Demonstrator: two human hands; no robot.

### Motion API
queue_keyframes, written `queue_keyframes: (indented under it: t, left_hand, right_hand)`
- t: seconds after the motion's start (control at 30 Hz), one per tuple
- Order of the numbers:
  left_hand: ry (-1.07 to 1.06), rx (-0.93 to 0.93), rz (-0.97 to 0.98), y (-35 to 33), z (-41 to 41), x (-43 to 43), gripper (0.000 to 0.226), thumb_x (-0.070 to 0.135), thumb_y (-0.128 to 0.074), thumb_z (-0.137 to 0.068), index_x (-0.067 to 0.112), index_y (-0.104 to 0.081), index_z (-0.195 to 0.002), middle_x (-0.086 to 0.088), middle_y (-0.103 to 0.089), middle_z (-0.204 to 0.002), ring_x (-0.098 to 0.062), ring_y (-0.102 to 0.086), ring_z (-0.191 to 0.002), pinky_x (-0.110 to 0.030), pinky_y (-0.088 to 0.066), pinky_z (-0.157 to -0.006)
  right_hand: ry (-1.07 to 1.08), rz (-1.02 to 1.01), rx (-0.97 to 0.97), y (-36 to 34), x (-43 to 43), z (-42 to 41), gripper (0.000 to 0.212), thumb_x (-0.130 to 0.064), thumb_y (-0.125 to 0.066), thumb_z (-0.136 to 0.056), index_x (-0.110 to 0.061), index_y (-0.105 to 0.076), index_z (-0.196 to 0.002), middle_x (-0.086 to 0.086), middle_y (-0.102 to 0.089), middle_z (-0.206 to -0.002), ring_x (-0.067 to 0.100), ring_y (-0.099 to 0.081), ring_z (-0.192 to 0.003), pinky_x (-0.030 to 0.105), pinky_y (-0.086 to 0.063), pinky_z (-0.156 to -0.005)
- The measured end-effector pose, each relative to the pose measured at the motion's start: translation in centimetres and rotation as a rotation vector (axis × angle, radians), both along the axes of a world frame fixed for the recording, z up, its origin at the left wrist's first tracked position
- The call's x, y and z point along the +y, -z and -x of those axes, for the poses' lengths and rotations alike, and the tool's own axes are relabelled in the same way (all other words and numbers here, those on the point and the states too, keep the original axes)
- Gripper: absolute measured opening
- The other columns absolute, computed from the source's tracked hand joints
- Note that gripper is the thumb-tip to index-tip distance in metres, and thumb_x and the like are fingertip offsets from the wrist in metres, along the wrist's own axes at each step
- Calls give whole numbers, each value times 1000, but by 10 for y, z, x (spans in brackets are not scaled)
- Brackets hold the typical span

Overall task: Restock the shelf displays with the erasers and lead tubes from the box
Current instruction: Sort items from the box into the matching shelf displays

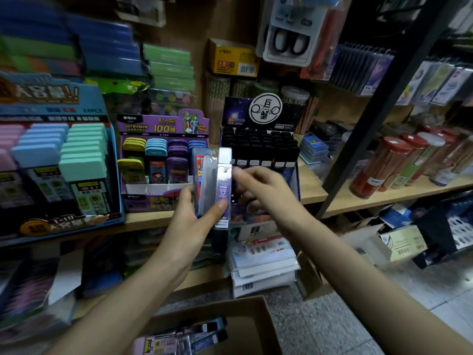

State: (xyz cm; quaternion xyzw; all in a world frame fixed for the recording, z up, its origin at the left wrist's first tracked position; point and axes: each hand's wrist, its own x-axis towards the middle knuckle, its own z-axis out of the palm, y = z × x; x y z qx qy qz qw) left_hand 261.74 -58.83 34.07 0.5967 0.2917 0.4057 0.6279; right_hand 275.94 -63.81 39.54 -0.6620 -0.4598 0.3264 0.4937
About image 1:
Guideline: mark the small open brown carton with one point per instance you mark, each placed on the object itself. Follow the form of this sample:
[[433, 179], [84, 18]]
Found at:
[[310, 277]]

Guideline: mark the yellow carton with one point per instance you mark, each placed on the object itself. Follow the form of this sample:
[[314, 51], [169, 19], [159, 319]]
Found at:
[[231, 57]]

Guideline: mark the person's right hand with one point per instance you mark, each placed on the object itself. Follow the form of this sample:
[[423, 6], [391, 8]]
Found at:
[[273, 199]]

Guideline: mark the row of dark blue refills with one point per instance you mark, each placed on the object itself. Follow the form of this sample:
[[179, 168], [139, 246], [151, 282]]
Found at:
[[362, 70]]

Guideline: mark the blue display box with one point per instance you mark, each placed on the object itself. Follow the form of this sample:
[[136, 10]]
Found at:
[[44, 96]]

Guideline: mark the person's left hand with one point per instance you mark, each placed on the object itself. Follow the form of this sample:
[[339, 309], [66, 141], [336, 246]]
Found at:
[[185, 236]]

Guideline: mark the red cylinder containers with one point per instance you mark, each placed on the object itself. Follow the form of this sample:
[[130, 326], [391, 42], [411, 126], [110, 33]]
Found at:
[[381, 170]]

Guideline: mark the black plastic basket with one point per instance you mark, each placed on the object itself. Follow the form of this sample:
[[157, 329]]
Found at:
[[447, 233]]

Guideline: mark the hanging white blister package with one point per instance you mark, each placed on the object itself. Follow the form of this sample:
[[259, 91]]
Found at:
[[295, 40]]

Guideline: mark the stack of blue packets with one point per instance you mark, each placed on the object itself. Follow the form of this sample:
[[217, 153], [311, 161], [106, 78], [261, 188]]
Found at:
[[111, 44]]

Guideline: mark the pile of pencil lead cases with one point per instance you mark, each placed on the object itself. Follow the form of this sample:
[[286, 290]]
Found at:
[[177, 340]]

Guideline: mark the stack of white packets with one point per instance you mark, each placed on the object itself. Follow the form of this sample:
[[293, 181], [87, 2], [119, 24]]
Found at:
[[262, 266]]

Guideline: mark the brown cardboard box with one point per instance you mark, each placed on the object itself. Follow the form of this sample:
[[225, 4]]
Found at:
[[251, 321]]

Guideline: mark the stack of green packets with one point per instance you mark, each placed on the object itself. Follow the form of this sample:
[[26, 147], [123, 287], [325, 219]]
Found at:
[[168, 66]]

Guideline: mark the black and white display box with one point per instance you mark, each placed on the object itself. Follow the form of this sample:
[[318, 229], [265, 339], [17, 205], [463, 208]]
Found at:
[[259, 114]]

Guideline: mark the wooden shelf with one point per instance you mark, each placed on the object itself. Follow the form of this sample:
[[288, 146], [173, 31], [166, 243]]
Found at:
[[355, 199]]

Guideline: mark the purple display box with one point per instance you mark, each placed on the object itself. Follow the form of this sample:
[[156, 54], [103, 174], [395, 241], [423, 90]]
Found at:
[[162, 123]]

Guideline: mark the person's right forearm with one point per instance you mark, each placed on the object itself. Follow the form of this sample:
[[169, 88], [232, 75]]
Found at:
[[384, 292]]

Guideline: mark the person's left forearm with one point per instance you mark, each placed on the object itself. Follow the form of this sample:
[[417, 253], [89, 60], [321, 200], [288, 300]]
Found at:
[[111, 314]]

